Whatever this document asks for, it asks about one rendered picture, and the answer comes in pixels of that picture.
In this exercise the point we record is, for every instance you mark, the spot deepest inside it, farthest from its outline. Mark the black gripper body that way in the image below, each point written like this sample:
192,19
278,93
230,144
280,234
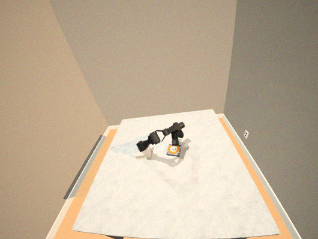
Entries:
175,141

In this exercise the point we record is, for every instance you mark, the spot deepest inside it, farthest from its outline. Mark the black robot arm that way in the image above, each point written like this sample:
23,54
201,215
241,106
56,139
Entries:
153,138

